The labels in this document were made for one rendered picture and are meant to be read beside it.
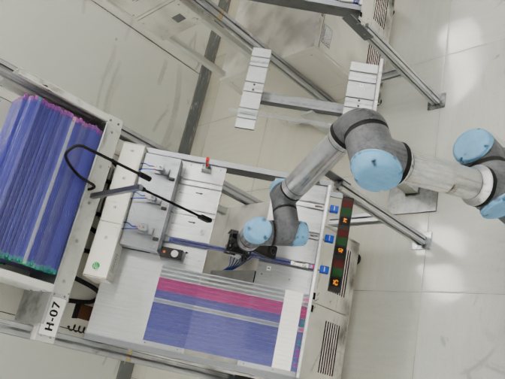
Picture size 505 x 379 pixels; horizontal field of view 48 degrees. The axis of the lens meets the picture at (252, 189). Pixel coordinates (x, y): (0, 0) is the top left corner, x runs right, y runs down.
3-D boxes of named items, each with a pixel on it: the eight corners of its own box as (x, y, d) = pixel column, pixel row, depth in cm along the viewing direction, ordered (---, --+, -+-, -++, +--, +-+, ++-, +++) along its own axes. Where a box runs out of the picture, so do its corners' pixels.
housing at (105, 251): (152, 160, 213) (145, 144, 200) (116, 287, 196) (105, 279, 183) (132, 156, 214) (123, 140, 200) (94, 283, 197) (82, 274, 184)
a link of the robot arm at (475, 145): (500, 136, 170) (481, 116, 162) (516, 171, 162) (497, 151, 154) (464, 156, 176) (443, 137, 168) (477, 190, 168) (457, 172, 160)
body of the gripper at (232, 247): (228, 231, 186) (234, 223, 175) (252, 238, 187) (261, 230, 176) (222, 254, 183) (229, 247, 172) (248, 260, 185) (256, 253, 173)
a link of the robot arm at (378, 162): (516, 160, 160) (360, 113, 138) (536, 204, 152) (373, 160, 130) (485, 184, 169) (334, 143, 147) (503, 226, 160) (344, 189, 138)
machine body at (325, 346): (367, 247, 268) (284, 199, 230) (346, 401, 245) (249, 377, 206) (268, 250, 314) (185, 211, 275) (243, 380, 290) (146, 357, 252)
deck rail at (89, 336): (297, 378, 184) (299, 377, 178) (297, 385, 183) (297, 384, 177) (89, 334, 190) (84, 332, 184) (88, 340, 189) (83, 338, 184)
